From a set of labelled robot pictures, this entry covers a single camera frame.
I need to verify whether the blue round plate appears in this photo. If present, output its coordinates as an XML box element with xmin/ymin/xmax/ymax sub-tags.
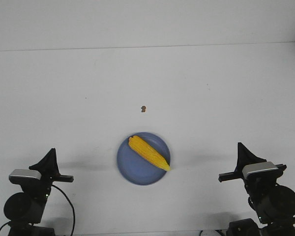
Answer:
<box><xmin>116</xmin><ymin>132</ymin><xmax>171</xmax><ymax>185</ymax></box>

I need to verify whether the yellow corn cob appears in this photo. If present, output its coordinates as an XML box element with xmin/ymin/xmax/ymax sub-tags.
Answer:
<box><xmin>128</xmin><ymin>135</ymin><xmax>171</xmax><ymax>171</ymax></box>

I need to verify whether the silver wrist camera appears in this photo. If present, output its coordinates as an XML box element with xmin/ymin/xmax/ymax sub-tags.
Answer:
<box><xmin>8</xmin><ymin>169</ymin><xmax>42</xmax><ymax>185</ymax></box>
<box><xmin>242</xmin><ymin>162</ymin><xmax>278</xmax><ymax>179</ymax></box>

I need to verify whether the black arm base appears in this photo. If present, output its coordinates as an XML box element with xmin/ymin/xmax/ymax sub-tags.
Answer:
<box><xmin>226</xmin><ymin>218</ymin><xmax>260</xmax><ymax>236</ymax></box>

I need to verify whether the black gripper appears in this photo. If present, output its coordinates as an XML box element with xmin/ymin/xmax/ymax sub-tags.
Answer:
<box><xmin>218</xmin><ymin>142</ymin><xmax>287</xmax><ymax>183</ymax></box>
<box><xmin>29</xmin><ymin>148</ymin><xmax>74</xmax><ymax>189</ymax></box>

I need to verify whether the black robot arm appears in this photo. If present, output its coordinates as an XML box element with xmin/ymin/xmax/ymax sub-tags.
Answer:
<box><xmin>218</xmin><ymin>143</ymin><xmax>295</xmax><ymax>236</ymax></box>
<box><xmin>3</xmin><ymin>148</ymin><xmax>76</xmax><ymax>236</ymax></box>

